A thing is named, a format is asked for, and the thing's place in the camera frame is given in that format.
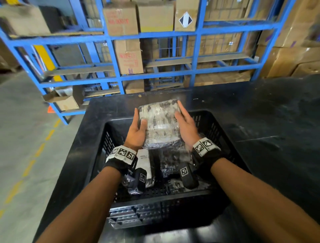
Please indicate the person's left hand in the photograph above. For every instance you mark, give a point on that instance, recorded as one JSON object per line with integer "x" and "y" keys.
{"x": 135, "y": 136}

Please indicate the person's right hand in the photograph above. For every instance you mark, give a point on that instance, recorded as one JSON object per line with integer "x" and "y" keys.
{"x": 187, "y": 131}

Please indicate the person's right thumb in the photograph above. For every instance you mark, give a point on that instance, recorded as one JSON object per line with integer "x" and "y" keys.
{"x": 178, "y": 117}

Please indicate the person's left thumb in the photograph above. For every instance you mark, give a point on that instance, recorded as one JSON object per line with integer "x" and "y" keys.
{"x": 143, "y": 126}

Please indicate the clear plastic package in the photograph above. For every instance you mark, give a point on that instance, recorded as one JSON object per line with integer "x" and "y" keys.
{"x": 160, "y": 122}

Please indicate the person's right forearm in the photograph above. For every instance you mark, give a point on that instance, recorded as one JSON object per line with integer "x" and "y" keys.
{"x": 262, "y": 202}

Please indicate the person's left forearm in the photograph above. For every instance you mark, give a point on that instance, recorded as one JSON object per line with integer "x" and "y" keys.
{"x": 85, "y": 207}

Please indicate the white label plastic packet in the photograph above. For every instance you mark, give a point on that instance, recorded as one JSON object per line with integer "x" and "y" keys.
{"x": 145, "y": 161}

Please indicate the marker wrist band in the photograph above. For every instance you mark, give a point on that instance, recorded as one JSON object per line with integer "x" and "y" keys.
{"x": 206, "y": 149}
{"x": 121, "y": 156}

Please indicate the small cardboard box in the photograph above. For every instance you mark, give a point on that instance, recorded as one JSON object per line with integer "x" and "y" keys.
{"x": 134, "y": 87}

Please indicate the clear plastic dark packet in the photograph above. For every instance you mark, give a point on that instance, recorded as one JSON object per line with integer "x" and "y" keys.
{"x": 173, "y": 157}

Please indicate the flat cardboard sheets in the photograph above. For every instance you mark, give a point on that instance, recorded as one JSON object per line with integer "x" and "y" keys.
{"x": 220, "y": 78}

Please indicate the tall red print cardboard box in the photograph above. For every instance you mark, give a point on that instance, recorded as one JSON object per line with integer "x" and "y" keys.
{"x": 129, "y": 57}

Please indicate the open cardboard box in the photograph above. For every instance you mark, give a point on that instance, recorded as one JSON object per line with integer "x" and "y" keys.
{"x": 66, "y": 100}

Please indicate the black plastic crate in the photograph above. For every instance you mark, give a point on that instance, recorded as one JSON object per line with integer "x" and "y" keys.
{"x": 165, "y": 207}

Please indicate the stack of cartons behind rack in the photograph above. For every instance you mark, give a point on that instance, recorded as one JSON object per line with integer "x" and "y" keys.
{"x": 220, "y": 43}

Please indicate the orange cone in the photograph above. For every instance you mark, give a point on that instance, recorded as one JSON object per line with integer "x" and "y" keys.
{"x": 50, "y": 109}

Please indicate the blue metal shelving rack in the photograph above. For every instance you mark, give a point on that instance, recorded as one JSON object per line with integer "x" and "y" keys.
{"x": 110, "y": 37}

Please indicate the diamond label cardboard box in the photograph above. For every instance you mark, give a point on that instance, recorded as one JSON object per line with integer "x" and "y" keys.
{"x": 186, "y": 17}

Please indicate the plain cardboard box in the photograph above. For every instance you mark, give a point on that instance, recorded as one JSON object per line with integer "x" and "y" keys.
{"x": 155, "y": 17}

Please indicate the stack of large cardboard boxes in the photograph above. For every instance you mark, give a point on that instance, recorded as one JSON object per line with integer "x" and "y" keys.
{"x": 292, "y": 50}

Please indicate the large worn cardboard box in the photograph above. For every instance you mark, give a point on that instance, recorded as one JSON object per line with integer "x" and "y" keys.
{"x": 22, "y": 21}

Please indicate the yellow post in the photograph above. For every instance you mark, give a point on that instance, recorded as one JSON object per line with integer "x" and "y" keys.
{"x": 46, "y": 58}

